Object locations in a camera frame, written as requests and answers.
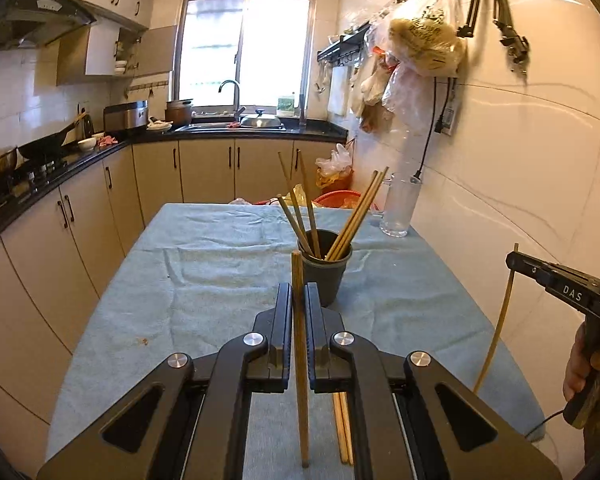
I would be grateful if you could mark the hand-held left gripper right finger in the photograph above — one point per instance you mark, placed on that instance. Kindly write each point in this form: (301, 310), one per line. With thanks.
(316, 340)

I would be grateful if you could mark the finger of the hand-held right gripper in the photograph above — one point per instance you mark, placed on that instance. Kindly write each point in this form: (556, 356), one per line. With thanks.
(555, 282)

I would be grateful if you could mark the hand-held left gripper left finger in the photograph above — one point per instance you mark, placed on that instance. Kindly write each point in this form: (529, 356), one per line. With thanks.
(280, 340)

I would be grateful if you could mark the black utensil holder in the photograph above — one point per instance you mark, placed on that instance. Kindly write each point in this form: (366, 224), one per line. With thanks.
(330, 280)

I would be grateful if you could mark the curved pale chopstick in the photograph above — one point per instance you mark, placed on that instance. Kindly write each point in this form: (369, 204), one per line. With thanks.
(500, 320)

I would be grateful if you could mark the light bamboo chopstick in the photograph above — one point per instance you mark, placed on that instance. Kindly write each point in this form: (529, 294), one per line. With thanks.
(300, 410)

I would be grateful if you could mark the group of wooden chopsticks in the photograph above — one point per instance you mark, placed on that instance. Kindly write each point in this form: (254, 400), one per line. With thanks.
(352, 220)

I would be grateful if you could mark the person's right hand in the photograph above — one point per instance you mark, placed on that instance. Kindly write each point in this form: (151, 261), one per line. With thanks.
(575, 365)

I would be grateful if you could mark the short brown chopstick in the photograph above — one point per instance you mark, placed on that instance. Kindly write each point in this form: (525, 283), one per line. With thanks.
(337, 425)
(346, 425)

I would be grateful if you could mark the blue-grey table cloth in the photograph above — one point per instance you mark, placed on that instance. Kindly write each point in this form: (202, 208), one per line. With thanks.
(205, 285)

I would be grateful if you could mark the red basin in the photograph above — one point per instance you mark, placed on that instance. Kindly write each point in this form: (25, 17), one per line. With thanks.
(332, 199)

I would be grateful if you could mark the clear glass pitcher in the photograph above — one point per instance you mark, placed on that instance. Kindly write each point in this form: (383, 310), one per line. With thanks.
(397, 210)

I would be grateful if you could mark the plastic bag with orange contents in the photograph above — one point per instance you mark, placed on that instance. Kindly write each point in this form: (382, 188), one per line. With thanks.
(336, 165)

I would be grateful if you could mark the black countertop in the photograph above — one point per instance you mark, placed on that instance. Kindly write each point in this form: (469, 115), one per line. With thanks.
(310, 135)

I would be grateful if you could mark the steel pot lid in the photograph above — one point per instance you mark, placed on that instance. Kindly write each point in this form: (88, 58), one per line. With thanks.
(261, 121)

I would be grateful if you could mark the steel sink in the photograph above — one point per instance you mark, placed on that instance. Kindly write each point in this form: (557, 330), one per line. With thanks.
(205, 127)

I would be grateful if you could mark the white plate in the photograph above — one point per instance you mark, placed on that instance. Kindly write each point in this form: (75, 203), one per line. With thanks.
(159, 126)

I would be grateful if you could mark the steel faucet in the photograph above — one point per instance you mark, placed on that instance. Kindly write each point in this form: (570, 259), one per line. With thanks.
(237, 97)

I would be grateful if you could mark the brown clay pot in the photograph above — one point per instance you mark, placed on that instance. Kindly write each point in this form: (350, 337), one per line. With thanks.
(179, 115)

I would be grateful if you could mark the beige lower cabinets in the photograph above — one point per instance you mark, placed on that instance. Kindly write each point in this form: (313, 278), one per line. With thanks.
(45, 260)

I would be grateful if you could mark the pale cutting board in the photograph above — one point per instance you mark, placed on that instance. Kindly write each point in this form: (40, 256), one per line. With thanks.
(337, 92)

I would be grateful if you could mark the pink food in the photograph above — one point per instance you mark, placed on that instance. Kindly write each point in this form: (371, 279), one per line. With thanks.
(107, 140)

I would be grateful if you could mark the silver rice cooker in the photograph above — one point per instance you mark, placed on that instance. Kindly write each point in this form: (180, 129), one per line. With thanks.
(125, 117)

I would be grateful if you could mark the hanging plastic bags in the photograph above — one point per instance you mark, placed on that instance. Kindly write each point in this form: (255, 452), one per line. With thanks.
(420, 45)

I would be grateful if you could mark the white bowl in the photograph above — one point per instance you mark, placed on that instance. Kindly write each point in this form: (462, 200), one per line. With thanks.
(87, 145)

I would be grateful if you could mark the gas stove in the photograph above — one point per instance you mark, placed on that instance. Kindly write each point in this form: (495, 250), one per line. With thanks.
(40, 175)

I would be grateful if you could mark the window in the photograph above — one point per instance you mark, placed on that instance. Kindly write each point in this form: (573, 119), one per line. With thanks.
(245, 45)

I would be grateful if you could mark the black wok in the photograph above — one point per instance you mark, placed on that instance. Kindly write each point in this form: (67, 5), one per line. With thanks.
(45, 145)

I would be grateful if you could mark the grey range hood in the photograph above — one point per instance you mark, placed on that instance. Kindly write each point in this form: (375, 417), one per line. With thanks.
(40, 17)

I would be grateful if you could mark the black folding wall bracket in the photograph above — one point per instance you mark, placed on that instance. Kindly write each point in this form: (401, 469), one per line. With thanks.
(505, 15)

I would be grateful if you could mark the black wall shelf rack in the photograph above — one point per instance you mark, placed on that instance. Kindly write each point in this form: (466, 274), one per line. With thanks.
(342, 45)

